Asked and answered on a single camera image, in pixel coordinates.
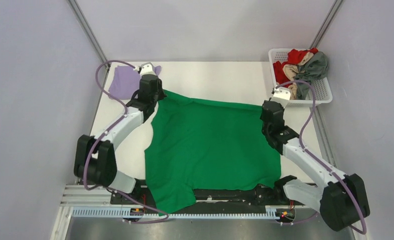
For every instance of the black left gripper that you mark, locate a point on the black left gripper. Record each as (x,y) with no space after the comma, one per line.
(162,94)

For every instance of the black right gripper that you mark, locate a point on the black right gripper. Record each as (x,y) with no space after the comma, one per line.
(281,105)

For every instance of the green t-shirt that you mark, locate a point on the green t-shirt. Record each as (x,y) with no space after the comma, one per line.
(206,144)

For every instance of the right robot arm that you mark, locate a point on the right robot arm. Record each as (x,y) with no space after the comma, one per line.
(339,198)

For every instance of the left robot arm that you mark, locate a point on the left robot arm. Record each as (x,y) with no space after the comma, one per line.
(95,160)

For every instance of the folded purple t-shirt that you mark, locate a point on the folded purple t-shirt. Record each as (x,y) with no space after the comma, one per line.
(126,82)

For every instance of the beige t-shirt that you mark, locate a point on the beige t-shirt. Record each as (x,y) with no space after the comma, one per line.
(293,88)

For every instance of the white plastic laundry basket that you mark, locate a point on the white plastic laundry basket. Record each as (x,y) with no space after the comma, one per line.
(321,87)

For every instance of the grey t-shirt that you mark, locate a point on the grey t-shirt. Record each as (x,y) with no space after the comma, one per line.
(314,69)

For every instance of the red t-shirt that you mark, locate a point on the red t-shirt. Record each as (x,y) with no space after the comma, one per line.
(287,70)

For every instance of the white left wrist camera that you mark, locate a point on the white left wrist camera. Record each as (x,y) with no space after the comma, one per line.
(146,69)

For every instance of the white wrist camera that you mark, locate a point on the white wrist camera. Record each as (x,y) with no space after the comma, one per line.
(281,95)
(146,69)

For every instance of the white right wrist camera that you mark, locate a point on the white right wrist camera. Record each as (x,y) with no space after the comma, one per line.
(281,95)

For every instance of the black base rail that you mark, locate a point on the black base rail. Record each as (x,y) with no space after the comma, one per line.
(208,201)

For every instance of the white cable duct strip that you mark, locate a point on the white cable duct strip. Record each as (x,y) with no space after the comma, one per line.
(128,213)

